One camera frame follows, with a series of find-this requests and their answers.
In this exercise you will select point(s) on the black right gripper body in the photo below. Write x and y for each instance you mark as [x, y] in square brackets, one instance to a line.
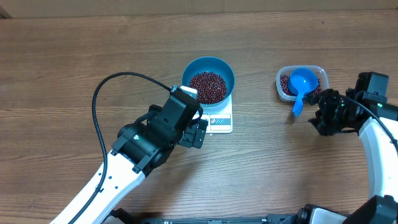
[334, 116]

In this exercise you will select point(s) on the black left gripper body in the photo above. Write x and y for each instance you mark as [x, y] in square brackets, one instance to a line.
[153, 112]

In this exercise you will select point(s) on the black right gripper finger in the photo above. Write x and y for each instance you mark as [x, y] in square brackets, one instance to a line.
[320, 126]
[323, 97]

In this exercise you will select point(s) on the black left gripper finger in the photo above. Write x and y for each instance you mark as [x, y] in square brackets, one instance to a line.
[200, 132]
[190, 137]

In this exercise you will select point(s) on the blue plastic measuring scoop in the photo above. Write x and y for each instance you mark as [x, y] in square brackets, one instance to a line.
[301, 82]

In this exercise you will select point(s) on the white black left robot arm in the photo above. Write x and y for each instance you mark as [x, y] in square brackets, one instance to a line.
[116, 177]

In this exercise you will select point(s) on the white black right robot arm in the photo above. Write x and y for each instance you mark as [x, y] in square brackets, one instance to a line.
[375, 122]

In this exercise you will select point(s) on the white digital kitchen scale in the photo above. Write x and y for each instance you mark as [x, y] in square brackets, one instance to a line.
[219, 117]

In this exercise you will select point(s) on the red beans in bowl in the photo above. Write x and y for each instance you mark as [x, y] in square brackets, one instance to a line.
[210, 86]

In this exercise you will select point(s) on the teal bowl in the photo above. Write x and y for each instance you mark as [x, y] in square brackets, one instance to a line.
[210, 64]

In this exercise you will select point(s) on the red beans in container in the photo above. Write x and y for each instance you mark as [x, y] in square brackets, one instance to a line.
[284, 79]

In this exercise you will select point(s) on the clear plastic bean container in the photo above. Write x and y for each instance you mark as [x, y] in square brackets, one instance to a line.
[323, 81]

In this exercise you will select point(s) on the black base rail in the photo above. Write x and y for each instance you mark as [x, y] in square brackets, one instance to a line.
[217, 220]

